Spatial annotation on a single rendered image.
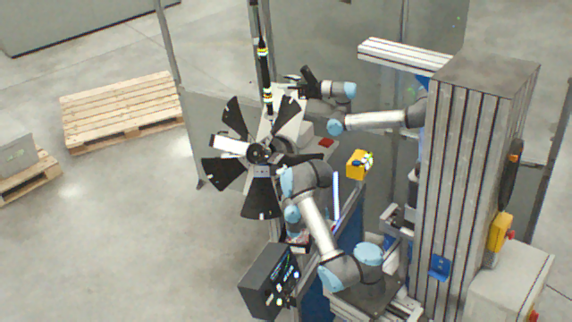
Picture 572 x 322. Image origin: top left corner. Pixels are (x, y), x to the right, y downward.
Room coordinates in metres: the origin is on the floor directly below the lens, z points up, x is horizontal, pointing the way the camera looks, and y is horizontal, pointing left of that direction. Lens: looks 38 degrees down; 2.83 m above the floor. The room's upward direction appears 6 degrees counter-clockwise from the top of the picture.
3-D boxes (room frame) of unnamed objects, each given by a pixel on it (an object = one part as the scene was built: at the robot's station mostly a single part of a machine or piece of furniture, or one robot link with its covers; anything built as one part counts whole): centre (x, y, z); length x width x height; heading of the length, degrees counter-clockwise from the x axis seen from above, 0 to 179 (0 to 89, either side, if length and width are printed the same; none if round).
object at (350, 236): (1.88, -0.18, 0.45); 0.82 x 0.02 x 0.66; 148
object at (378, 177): (2.76, -0.31, 0.50); 2.59 x 0.03 x 0.91; 58
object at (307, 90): (2.07, -0.13, 1.63); 0.12 x 0.08 x 0.09; 68
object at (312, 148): (2.68, -0.12, 0.85); 0.36 x 0.24 x 0.03; 58
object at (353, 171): (2.21, -0.39, 1.02); 0.16 x 0.10 x 0.11; 148
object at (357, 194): (1.88, -0.18, 0.82); 0.90 x 0.04 x 0.08; 148
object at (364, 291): (1.37, -0.28, 1.09); 0.15 x 0.15 x 0.10
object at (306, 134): (2.75, -0.07, 0.92); 0.17 x 0.16 x 0.11; 148
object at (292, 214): (1.74, 0.01, 1.17); 0.11 x 0.08 x 0.09; 5
